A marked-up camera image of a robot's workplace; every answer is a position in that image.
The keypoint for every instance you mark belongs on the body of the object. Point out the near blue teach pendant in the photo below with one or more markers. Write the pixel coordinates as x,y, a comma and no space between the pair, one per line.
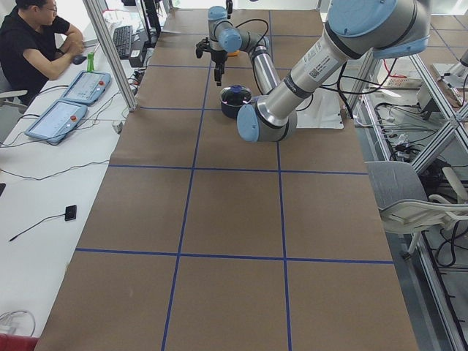
57,121

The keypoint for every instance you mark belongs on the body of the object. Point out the seated person in black shirt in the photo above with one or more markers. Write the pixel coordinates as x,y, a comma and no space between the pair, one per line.
37,45

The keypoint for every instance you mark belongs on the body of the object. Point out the green bottle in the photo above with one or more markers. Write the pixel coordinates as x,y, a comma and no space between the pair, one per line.
90,62

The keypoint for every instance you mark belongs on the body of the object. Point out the dark blue saucepan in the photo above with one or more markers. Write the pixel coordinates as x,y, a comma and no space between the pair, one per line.
230,111

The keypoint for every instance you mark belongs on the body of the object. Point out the brown paper table mat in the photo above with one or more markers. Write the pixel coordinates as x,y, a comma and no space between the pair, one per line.
198,240

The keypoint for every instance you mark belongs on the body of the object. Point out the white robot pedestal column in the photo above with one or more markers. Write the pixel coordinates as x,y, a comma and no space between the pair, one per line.
321,111

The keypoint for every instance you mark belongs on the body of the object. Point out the small black square pad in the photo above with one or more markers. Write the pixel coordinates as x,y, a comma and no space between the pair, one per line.
70,213

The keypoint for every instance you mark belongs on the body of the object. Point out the glass lid with blue knob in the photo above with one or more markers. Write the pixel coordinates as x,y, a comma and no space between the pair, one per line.
235,95

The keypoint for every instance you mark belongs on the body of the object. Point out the far blue teach pendant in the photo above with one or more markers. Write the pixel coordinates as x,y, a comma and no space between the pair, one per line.
87,87

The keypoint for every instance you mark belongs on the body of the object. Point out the black computer keyboard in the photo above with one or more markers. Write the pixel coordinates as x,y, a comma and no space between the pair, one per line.
122,39

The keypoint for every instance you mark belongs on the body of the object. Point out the grey white office chair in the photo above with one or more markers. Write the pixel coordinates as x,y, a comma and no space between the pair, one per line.
405,207

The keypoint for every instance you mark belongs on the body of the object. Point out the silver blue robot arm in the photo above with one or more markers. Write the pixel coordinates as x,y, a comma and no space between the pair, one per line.
390,29

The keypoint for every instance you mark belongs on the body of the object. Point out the blue teach pendant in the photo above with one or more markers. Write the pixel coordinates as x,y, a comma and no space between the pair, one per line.
87,87
57,121

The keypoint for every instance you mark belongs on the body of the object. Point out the aluminium frame post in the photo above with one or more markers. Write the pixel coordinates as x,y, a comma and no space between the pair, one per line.
108,48

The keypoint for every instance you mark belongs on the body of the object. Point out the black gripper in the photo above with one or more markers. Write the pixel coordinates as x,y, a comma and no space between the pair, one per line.
219,56

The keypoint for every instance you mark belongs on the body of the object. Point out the yellow toy corn cob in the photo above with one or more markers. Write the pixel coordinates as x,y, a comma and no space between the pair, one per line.
233,54

